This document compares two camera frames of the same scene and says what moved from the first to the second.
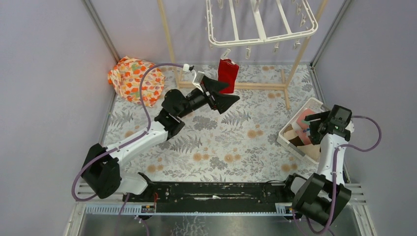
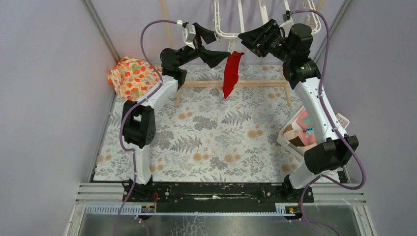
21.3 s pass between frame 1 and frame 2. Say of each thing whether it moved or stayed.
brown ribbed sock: stayed
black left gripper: moved
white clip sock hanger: moved
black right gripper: moved
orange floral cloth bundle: stayed
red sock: moved
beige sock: stayed
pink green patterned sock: stayed
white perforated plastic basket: moved
